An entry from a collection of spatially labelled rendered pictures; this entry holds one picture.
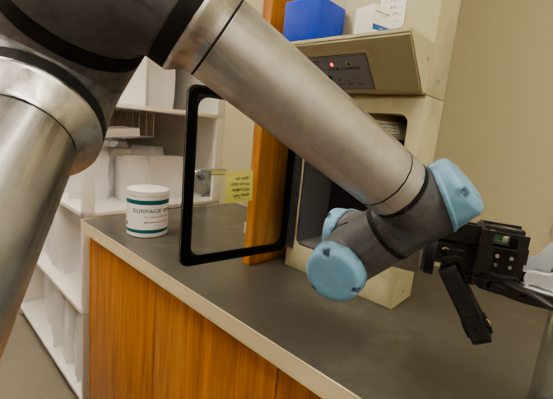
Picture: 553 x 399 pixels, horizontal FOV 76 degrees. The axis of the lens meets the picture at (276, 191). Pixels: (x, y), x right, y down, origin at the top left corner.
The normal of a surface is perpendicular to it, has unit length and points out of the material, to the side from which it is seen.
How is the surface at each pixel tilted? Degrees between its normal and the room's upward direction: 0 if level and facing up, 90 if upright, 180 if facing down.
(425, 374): 0
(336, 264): 98
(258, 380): 90
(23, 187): 62
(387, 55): 135
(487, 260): 90
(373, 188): 123
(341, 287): 97
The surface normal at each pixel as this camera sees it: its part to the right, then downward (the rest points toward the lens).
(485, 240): -0.46, 0.11
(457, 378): 0.10, -0.98
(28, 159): 0.85, -0.43
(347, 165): -0.08, 0.68
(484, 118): -0.67, 0.07
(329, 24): 0.73, 0.18
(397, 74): -0.54, 0.74
